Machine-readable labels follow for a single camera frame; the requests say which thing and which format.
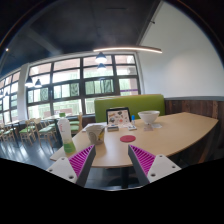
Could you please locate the white bowl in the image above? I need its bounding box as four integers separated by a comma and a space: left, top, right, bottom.
138, 110, 160, 124

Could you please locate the green upholstered bench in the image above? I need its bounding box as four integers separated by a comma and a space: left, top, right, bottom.
94, 94, 165, 122

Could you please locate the red round coaster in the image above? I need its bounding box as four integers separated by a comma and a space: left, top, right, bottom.
120, 135, 136, 143

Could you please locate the blue pendant lamp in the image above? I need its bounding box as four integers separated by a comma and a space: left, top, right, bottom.
95, 52, 107, 63

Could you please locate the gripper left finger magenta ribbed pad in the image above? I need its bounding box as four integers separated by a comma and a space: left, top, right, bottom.
47, 145, 96, 187

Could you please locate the long linear ceiling lamp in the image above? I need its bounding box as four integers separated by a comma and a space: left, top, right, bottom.
93, 46, 162, 53

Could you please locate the clear bottle, green label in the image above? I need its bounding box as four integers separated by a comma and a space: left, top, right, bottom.
57, 112, 76, 155

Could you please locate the framed menu stand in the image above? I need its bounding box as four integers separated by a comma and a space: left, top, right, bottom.
106, 107, 131, 126

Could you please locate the large grid window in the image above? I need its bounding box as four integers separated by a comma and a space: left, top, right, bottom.
27, 54, 139, 118

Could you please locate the white paper cup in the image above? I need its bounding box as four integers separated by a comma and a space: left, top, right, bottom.
86, 126, 105, 145

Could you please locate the wooden chair, green seat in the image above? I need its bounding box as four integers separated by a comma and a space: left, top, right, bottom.
19, 120, 36, 144
34, 118, 56, 146

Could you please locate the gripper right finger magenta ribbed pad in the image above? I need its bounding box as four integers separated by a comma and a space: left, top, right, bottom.
128, 145, 180, 185

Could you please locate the small blue-capped bottle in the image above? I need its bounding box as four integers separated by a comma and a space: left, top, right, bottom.
131, 115, 135, 126

